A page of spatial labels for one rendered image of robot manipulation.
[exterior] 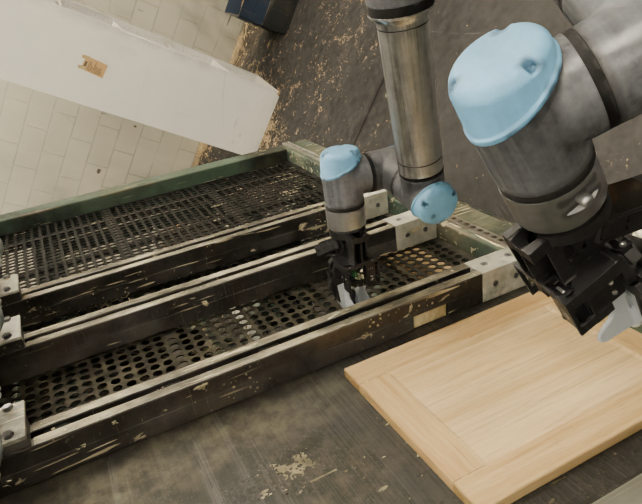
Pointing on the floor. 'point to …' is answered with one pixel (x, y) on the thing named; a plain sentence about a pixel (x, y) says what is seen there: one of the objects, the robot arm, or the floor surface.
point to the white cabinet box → (126, 72)
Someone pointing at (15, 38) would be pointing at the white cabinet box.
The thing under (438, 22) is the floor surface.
